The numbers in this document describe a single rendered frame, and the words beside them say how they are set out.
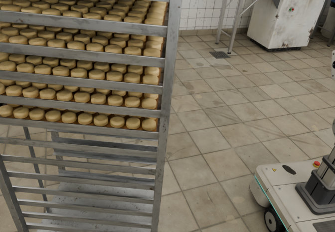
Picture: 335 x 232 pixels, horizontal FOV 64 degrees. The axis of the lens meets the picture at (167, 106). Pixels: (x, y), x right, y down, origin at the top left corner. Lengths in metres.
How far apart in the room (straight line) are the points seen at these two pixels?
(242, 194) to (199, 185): 0.31
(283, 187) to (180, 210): 0.68
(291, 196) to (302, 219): 0.15
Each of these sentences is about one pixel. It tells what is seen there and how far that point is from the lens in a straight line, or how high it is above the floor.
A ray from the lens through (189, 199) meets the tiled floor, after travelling 1.96.
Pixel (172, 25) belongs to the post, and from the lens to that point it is 0.70.
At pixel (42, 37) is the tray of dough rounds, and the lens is 0.92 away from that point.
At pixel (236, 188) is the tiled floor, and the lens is 2.11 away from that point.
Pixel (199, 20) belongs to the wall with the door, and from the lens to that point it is 4.80.
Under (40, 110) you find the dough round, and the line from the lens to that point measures 1.06.
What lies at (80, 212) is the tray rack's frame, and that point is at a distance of 1.73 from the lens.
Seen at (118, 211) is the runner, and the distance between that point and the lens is 1.26.
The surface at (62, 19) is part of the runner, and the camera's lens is 0.79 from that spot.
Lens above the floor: 1.56
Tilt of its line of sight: 34 degrees down
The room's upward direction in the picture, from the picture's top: 6 degrees clockwise
